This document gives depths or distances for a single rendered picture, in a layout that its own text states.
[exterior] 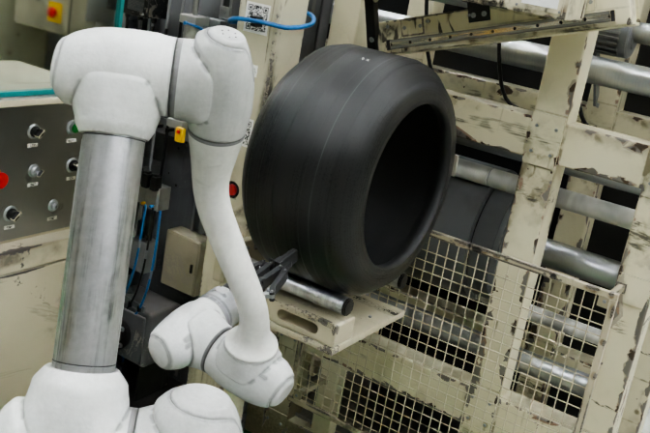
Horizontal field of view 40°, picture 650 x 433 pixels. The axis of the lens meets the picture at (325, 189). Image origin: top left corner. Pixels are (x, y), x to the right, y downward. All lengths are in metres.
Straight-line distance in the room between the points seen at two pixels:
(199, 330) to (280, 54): 0.81
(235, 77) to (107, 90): 0.20
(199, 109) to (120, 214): 0.21
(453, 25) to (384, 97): 0.50
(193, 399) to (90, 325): 0.20
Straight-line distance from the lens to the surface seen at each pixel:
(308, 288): 2.19
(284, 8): 2.26
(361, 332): 2.28
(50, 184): 2.33
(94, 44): 1.47
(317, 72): 2.07
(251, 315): 1.66
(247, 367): 1.70
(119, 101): 1.45
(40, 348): 2.44
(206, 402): 1.47
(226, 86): 1.45
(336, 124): 1.96
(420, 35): 2.49
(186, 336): 1.77
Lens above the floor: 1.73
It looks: 15 degrees down
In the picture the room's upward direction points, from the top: 10 degrees clockwise
